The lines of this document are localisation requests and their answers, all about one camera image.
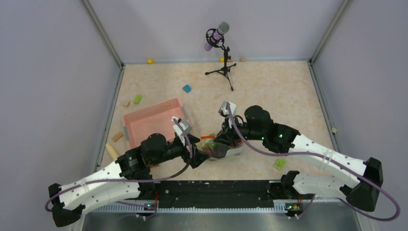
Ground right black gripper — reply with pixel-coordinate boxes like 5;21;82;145
214;114;265;148

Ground small wooden cube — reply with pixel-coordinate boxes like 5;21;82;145
122;101;130;107

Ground pink plastic basket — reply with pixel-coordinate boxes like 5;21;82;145
122;98;188;149

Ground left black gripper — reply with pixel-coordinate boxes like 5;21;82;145
151;133;212;167

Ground clear zip top bag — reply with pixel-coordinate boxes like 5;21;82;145
197;133;246;161

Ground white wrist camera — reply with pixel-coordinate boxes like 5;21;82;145
218;101;237;118
171;116;192;146

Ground microphone on tripod stand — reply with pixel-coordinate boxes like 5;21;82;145
204;21;238;92

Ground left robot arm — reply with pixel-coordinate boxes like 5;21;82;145
46;133;210;227

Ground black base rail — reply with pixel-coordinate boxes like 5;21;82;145
135;180;310;209

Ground blue block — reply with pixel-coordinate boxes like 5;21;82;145
182;85;191;93

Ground green lego brick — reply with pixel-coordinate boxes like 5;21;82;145
274;158;286;170

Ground wooden rectangular block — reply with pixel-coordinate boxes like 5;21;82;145
112;132;124;142

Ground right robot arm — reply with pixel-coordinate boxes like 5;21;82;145
215;102;383;212

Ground wooden cylinder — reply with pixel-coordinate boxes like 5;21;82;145
105;143;120;161

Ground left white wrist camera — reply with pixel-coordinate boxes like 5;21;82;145
171;116;192;146

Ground green block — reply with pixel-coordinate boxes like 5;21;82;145
133;94;142;104

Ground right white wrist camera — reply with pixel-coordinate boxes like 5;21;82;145
218;101;237;118

